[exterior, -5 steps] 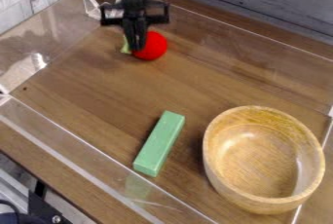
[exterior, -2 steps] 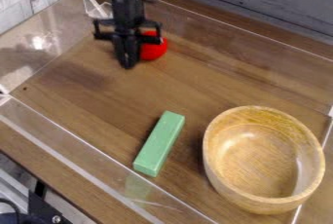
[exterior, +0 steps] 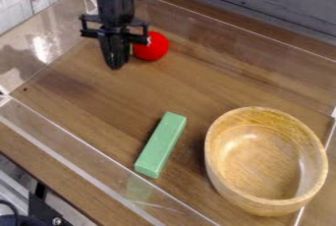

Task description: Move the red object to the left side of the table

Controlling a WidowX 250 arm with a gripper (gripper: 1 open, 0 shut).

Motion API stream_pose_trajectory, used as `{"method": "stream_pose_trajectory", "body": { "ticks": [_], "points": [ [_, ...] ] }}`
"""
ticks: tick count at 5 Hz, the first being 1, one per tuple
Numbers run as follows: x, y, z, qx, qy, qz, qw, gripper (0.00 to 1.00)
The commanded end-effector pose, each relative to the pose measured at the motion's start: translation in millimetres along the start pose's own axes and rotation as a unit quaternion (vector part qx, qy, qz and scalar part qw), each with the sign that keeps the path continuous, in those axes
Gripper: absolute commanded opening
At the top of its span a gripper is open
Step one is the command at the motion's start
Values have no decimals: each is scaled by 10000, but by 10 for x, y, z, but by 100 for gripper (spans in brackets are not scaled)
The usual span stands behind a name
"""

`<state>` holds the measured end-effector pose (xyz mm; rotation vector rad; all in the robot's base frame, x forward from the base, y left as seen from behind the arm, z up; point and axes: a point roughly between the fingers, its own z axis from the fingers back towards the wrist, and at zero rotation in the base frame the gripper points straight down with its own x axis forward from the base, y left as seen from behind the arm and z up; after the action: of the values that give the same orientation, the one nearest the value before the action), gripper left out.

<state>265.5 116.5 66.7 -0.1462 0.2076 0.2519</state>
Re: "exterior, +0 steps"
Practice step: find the red plush tomato toy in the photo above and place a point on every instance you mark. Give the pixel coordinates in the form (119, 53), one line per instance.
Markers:
(155, 49)

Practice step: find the wooden bowl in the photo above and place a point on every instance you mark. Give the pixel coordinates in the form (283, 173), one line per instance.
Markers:
(266, 160)

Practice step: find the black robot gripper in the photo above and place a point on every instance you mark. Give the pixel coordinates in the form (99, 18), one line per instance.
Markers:
(116, 52)

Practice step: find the clear acrylic corner bracket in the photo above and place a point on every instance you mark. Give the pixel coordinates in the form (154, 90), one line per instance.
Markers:
(91, 7)

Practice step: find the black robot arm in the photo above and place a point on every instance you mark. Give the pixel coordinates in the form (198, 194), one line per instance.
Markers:
(116, 12)

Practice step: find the clear acrylic barrier wall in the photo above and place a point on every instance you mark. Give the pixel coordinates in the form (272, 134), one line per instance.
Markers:
(76, 119)

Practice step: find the green rectangular block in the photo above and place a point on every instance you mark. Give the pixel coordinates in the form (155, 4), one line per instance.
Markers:
(152, 159)

